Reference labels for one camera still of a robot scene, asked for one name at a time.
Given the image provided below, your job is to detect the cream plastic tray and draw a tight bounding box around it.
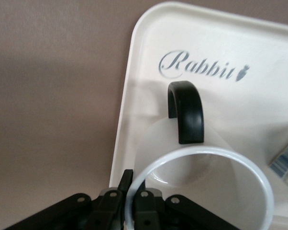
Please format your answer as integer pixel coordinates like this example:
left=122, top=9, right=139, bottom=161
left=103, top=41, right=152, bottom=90
left=108, top=0, right=288, bottom=230

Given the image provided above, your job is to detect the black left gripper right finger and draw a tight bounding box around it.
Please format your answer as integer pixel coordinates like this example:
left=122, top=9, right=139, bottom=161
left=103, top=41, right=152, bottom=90
left=133, top=188, right=233, bottom=230

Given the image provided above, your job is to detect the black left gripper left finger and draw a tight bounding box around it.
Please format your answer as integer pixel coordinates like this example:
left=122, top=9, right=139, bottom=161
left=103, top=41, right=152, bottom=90
left=4, top=169, right=134, bottom=230

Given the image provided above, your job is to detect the white smiley cup black handle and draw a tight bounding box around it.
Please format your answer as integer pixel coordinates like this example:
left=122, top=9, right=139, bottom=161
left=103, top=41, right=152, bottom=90
left=123, top=80, right=276, bottom=230

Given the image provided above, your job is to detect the blue milk carton green cap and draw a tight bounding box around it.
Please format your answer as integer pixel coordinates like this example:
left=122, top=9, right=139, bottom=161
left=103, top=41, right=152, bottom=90
left=267, top=136, right=288, bottom=190

